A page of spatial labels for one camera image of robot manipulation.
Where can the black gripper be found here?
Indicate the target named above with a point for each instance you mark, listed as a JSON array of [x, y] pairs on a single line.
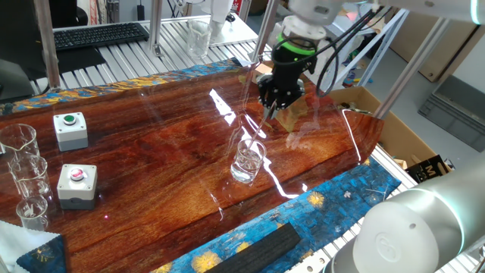
[[291, 66]]

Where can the clear glass stirring rod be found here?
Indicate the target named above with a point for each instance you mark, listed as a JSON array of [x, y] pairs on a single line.
[[259, 129]]

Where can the glass beaker with water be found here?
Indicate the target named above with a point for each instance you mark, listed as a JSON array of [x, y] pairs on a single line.
[[246, 167]]

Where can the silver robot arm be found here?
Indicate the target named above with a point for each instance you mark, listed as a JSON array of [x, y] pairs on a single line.
[[401, 242]]

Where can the tall empty glass beaker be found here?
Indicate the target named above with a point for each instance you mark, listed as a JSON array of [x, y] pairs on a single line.
[[199, 39]]

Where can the medium empty glass beaker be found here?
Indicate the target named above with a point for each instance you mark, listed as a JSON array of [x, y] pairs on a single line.
[[32, 178]]

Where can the large empty glass beaker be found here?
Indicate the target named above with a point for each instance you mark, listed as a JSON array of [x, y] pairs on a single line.
[[20, 142]]

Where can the small empty glass beaker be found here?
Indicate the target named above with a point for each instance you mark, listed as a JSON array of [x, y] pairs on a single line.
[[32, 216]]

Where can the light wooden cube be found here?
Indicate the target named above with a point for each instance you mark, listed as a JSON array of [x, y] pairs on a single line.
[[263, 69]]

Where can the flat aluminium plate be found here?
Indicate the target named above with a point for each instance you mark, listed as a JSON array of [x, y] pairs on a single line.
[[238, 35]]

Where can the white metal shelf rack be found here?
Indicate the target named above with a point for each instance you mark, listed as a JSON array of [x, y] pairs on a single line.
[[363, 53]]

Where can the white plastic stand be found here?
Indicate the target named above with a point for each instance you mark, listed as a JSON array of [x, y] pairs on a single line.
[[220, 15]]

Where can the blue starry night cloth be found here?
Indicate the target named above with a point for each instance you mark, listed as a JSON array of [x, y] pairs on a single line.
[[341, 197]]

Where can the open cardboard box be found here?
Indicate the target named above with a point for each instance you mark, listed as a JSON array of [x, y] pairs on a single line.
[[401, 132]]

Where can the glossy wood print mat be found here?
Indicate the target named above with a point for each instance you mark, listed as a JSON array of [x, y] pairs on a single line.
[[151, 170]]

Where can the black foam block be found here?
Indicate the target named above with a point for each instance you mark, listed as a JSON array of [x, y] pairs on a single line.
[[257, 250]]

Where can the black power adapter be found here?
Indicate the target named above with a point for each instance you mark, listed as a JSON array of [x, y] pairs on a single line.
[[141, 12]]

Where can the grey plastic crate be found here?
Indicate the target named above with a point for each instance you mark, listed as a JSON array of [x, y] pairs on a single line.
[[443, 102]]

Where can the black printed box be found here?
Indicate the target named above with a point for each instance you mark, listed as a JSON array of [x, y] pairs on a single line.
[[426, 170]]

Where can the brown cardboard panel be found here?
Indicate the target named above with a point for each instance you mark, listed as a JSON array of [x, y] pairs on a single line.
[[447, 53]]

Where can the black computer keyboard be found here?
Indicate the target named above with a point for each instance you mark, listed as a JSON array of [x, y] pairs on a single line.
[[102, 36]]

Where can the black desk pad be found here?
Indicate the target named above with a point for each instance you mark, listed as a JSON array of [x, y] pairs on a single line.
[[79, 58]]

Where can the green push button box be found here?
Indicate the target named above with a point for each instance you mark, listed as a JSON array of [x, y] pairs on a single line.
[[70, 130]]

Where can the red push button box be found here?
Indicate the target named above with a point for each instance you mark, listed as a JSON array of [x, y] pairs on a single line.
[[77, 189]]

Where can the black computer monitor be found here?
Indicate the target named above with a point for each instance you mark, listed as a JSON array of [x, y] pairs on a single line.
[[17, 38]]

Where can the aluminium frame post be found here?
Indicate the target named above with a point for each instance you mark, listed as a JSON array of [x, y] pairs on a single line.
[[48, 45], [155, 26], [263, 34]]

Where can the slanted aluminium frame strut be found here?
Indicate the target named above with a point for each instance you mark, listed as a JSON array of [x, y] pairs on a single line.
[[412, 66]]

